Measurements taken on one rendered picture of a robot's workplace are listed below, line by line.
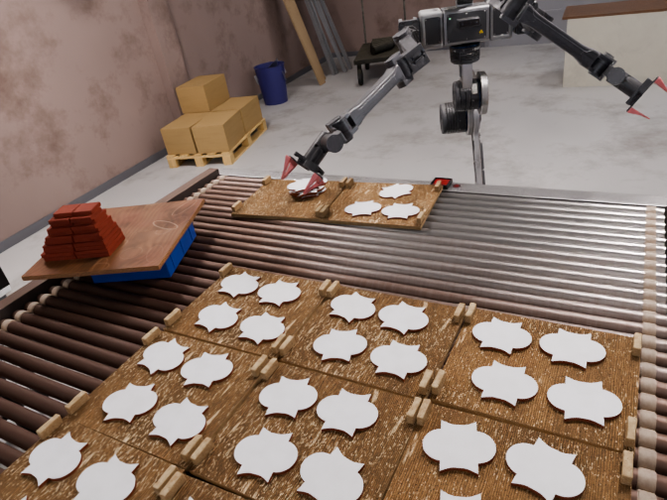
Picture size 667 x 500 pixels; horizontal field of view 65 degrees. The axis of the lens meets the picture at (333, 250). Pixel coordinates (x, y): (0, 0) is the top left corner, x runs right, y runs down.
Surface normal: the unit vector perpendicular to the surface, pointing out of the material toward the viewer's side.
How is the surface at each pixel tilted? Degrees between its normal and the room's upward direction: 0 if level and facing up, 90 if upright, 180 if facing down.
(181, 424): 0
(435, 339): 0
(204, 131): 90
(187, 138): 90
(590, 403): 0
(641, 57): 90
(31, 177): 90
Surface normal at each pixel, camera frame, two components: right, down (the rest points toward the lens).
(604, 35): -0.40, 0.52
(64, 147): 0.90, 0.10
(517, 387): -0.15, -0.85
